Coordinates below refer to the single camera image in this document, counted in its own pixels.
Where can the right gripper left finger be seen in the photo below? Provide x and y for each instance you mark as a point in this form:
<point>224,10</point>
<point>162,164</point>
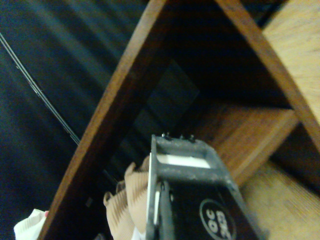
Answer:
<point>160,215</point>

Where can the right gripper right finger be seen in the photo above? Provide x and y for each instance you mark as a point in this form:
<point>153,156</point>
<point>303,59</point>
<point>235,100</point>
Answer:
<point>187,170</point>

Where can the brown shoe rack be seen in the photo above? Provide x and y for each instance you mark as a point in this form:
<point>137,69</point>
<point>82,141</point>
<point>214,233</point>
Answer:
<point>120,100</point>

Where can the white shoe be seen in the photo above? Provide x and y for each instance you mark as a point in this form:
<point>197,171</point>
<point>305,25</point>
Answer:
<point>28,225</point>

